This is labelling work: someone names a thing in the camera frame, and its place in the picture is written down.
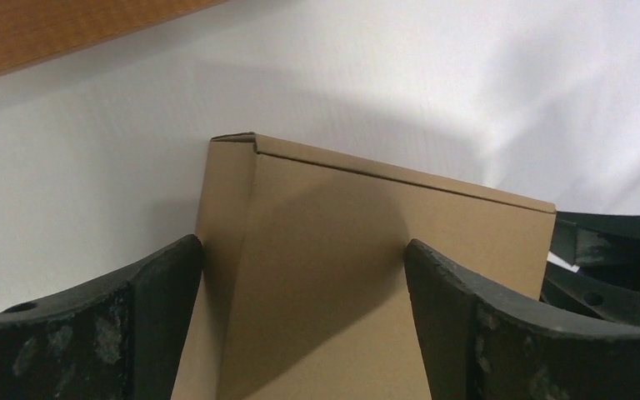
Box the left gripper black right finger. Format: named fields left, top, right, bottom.
left=403, top=239, right=640, bottom=399

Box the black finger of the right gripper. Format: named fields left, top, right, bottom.
left=550, top=211, right=640, bottom=268
left=540, top=262, right=640, bottom=327

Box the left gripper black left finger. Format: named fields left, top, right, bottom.
left=0, top=235, right=204, bottom=399

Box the brown cardboard box sheet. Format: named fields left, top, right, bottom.
left=172, top=132, right=555, bottom=399

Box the orange wooden shelf rack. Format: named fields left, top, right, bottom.
left=0, top=0, right=216, bottom=76

